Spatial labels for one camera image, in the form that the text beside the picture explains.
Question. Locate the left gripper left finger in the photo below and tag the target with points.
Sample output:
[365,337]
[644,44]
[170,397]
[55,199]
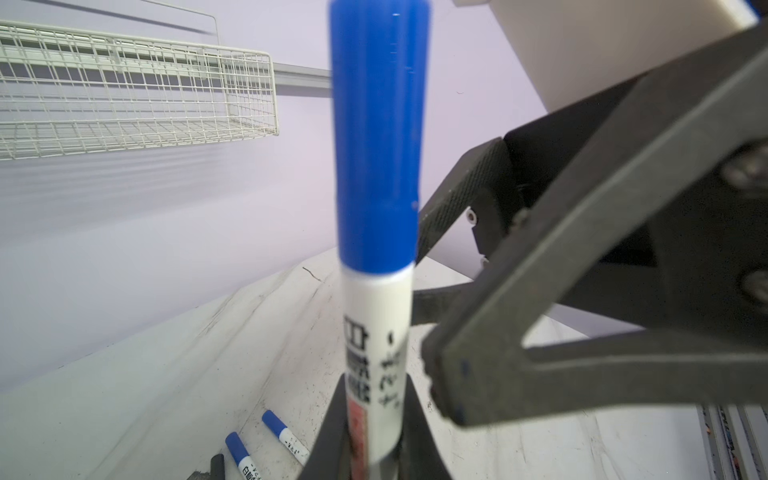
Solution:
[330,456]

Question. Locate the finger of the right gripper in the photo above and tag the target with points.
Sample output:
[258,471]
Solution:
[532,189]
[673,311]

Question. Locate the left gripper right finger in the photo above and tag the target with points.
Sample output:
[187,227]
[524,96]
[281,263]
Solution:
[418,457]

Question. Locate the white marker pen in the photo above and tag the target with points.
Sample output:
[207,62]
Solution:
[379,56]
[286,437]
[216,470]
[241,457]

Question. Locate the aluminium rail base frame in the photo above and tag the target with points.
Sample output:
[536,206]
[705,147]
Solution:
[735,441]

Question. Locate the white wire wall basket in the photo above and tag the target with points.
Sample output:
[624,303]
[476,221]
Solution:
[67,91]

